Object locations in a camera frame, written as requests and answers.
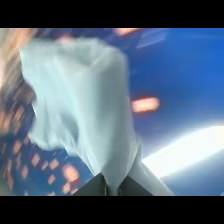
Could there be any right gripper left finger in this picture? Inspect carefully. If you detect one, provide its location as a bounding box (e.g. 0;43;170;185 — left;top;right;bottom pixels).
72;173;109;197

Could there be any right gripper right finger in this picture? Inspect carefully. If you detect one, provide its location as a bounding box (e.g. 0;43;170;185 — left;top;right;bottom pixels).
118;175;154;197

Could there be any blue T-shirt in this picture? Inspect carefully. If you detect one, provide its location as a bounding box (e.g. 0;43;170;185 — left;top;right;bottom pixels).
18;36;175;197

